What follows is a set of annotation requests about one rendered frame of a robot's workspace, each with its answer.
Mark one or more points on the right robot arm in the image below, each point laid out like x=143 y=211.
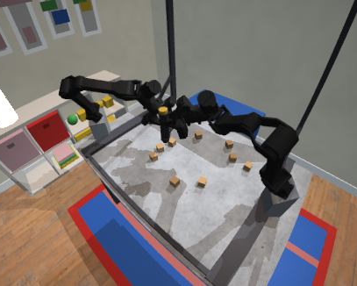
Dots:
x=121 y=89

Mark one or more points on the small tan block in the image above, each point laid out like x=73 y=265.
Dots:
x=198 y=135
x=154 y=156
x=172 y=142
x=228 y=144
x=201 y=182
x=232 y=157
x=174 y=181
x=248 y=166
x=160 y=148

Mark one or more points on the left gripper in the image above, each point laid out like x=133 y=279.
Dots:
x=180 y=125

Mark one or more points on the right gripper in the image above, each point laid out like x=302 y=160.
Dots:
x=153 y=106

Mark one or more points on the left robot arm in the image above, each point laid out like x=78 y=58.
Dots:
x=274 y=148

